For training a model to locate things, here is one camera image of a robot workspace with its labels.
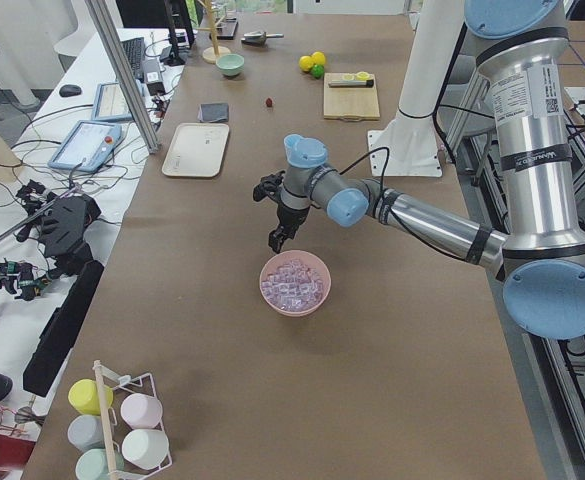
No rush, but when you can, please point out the black computer mouse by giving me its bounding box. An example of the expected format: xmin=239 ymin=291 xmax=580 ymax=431
xmin=58 ymin=84 xmax=82 ymax=98

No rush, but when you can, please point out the black keyboard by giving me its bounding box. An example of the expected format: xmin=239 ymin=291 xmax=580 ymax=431
xmin=121 ymin=37 xmax=145 ymax=81

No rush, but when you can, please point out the wooden mug tree stand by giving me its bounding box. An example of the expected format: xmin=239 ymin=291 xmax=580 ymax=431
xmin=198 ymin=0 xmax=230 ymax=65

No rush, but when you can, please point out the far teach pendant tablet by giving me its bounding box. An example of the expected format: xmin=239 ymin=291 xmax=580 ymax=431
xmin=91 ymin=82 xmax=133 ymax=122

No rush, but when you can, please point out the teach pendant tablet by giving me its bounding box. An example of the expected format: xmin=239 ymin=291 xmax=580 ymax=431
xmin=91 ymin=82 xmax=133 ymax=122
xmin=48 ymin=120 xmax=122 ymax=173

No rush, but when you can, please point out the grey folded cloth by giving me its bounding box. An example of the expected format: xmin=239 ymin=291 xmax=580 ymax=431
xmin=198 ymin=102 xmax=229 ymax=123

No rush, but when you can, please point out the cream rabbit tray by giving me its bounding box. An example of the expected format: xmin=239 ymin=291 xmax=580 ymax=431
xmin=161 ymin=123 xmax=230 ymax=178

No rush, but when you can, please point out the mint green bowl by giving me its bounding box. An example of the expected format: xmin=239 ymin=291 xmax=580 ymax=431
xmin=215 ymin=53 xmax=245 ymax=78

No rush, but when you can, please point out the near teach pendant tablet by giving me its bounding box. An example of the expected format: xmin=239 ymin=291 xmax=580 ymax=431
xmin=48 ymin=120 xmax=122 ymax=173

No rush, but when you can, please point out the steel scoop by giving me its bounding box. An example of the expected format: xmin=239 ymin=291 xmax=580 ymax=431
xmin=241 ymin=31 xmax=284 ymax=46

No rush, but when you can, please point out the white wire cup rack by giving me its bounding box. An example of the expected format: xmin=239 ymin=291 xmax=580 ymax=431
xmin=93 ymin=360 xmax=173 ymax=479

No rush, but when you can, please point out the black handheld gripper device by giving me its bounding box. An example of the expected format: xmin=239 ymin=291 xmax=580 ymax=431
xmin=16 ymin=180 xmax=101 ymax=279

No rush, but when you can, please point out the pink cup in rack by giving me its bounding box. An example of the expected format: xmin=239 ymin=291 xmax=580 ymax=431
xmin=120 ymin=393 xmax=163 ymax=429

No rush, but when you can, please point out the green lime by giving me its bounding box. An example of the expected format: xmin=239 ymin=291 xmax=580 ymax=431
xmin=310 ymin=65 xmax=324 ymax=79

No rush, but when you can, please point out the wooden cutting board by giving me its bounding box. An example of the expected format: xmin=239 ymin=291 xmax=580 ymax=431
xmin=323 ymin=73 xmax=381 ymax=121

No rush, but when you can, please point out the black pistol grip tool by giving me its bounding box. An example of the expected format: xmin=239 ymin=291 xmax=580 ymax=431
xmin=0 ymin=260 xmax=52 ymax=301

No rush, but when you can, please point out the mint cup in rack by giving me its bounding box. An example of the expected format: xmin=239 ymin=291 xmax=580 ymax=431
xmin=75 ymin=448 xmax=109 ymax=480

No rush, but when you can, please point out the yellow cup in rack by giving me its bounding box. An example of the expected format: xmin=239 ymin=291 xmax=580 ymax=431
xmin=68 ymin=379 xmax=100 ymax=415

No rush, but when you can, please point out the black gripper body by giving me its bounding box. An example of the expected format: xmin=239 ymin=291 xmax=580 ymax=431
xmin=274 ymin=198 xmax=310 ymax=230

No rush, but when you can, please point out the pink bowl of ice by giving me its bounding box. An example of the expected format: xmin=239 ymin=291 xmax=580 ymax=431
xmin=259 ymin=250 xmax=331 ymax=317

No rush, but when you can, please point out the grey cup in rack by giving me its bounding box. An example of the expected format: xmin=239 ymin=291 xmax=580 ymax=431
xmin=67 ymin=415 xmax=104 ymax=452

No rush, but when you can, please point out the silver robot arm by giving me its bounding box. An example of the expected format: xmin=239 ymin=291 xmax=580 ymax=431
xmin=253 ymin=1 xmax=585 ymax=340

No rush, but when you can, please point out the black long bar box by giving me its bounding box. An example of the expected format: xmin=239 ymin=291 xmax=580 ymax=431
xmin=22 ymin=260 xmax=104 ymax=397

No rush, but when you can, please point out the upper whole yellow lemon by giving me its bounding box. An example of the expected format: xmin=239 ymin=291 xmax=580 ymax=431
xmin=311 ymin=51 xmax=327 ymax=66

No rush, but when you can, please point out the light blue plastic cup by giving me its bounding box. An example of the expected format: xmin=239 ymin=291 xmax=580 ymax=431
xmin=283 ymin=134 xmax=302 ymax=160

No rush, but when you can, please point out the white cup in rack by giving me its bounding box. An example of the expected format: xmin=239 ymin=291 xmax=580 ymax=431
xmin=122 ymin=429 xmax=169 ymax=470

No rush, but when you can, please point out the aluminium frame post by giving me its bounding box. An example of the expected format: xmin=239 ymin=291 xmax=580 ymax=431
xmin=85 ymin=0 xmax=159 ymax=154

